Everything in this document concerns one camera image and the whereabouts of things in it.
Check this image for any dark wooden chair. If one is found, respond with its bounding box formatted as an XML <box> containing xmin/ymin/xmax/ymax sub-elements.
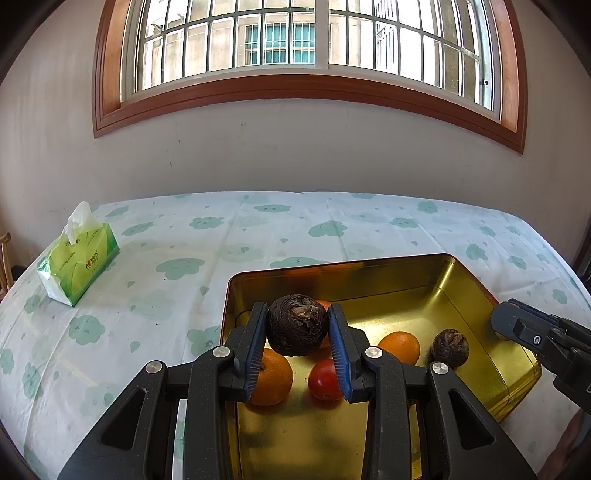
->
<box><xmin>573</xmin><ymin>231</ymin><xmax>591</xmax><ymax>284</ymax></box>

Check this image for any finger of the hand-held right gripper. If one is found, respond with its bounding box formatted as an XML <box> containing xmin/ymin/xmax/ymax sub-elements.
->
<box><xmin>522</xmin><ymin>302</ymin><xmax>591</xmax><ymax>344</ymax></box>
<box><xmin>491</xmin><ymin>299</ymin><xmax>557</xmax><ymax>363</ymax></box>

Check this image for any gold metal tin tray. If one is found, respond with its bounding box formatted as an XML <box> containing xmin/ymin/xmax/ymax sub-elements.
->
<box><xmin>219</xmin><ymin>252</ymin><xmax>542</xmax><ymax>480</ymax></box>

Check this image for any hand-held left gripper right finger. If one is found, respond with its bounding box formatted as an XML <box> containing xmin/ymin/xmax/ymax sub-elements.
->
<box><xmin>327</xmin><ymin>302</ymin><xmax>539</xmax><ymax>480</ymax></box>

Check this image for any person's bare leg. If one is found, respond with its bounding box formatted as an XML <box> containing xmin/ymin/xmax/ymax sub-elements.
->
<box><xmin>547</xmin><ymin>408</ymin><xmax>591</xmax><ymax>474</ymax></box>

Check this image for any dark water chestnut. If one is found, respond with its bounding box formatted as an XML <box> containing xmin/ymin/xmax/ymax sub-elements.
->
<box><xmin>265</xmin><ymin>294</ymin><xmax>328</xmax><ymax>357</ymax></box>
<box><xmin>430</xmin><ymin>329</ymin><xmax>470</xmax><ymax>369</ymax></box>

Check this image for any green tissue pack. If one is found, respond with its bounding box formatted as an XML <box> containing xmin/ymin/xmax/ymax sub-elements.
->
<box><xmin>36</xmin><ymin>201</ymin><xmax>121</xmax><ymax>308</ymax></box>

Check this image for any small orange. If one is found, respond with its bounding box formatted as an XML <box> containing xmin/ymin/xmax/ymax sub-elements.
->
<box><xmin>249</xmin><ymin>348</ymin><xmax>294</xmax><ymax>407</ymax></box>
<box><xmin>377</xmin><ymin>331</ymin><xmax>421</xmax><ymax>365</ymax></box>

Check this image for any red tomato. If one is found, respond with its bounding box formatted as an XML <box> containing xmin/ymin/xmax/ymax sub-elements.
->
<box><xmin>308</xmin><ymin>359</ymin><xmax>345</xmax><ymax>401</ymax></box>

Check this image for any light wooden chair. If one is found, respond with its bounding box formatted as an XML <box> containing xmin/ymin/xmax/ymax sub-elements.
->
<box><xmin>0</xmin><ymin>231</ymin><xmax>14</xmax><ymax>296</ymax></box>

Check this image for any wooden framed barred window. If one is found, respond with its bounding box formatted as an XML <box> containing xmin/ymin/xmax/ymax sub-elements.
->
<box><xmin>92</xmin><ymin>0</ymin><xmax>528</xmax><ymax>154</ymax></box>

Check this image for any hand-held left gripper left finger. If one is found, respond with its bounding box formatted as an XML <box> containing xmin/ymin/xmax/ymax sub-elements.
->
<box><xmin>58</xmin><ymin>301</ymin><xmax>269</xmax><ymax>480</ymax></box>

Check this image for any large deep orange tangerine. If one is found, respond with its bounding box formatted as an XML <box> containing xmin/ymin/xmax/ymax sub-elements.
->
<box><xmin>316</xmin><ymin>300</ymin><xmax>333</xmax><ymax>349</ymax></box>

